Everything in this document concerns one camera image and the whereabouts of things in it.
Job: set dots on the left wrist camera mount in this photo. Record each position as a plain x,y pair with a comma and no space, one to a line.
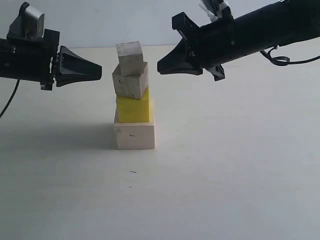
28,25

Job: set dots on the yellow cube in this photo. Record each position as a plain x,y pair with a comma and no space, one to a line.
131,110

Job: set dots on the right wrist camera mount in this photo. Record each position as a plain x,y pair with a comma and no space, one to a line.
216,10

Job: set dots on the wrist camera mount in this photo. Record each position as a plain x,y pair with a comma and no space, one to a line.
28,25
216,10

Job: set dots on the large pale wooden cube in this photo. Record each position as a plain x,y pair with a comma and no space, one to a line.
138,135

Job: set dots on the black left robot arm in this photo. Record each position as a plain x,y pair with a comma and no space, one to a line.
13,59

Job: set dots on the small pale wooden cube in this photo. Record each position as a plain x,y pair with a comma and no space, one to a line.
130,57

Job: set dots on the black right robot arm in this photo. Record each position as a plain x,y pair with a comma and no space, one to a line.
275,25

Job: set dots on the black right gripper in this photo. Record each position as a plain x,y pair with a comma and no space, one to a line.
201,47

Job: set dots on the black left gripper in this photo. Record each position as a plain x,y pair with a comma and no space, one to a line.
70,69

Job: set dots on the medium knotty wooden cube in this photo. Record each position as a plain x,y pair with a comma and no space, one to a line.
131,86

